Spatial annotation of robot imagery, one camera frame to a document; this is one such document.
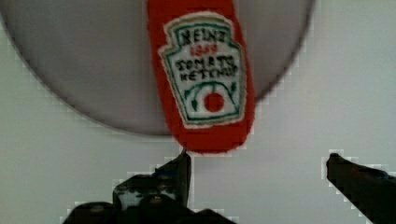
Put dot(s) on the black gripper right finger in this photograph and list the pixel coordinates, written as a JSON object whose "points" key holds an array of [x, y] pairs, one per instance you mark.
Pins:
{"points": [[371, 190]]}

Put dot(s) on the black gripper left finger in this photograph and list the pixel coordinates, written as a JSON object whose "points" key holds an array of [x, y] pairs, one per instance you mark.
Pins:
{"points": [[168, 183]]}

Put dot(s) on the red plush ketchup bottle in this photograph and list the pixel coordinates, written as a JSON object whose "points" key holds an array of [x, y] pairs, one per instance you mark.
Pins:
{"points": [[200, 61]]}

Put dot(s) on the grey oval plate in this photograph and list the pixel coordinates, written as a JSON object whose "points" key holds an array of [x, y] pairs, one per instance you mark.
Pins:
{"points": [[94, 54]]}

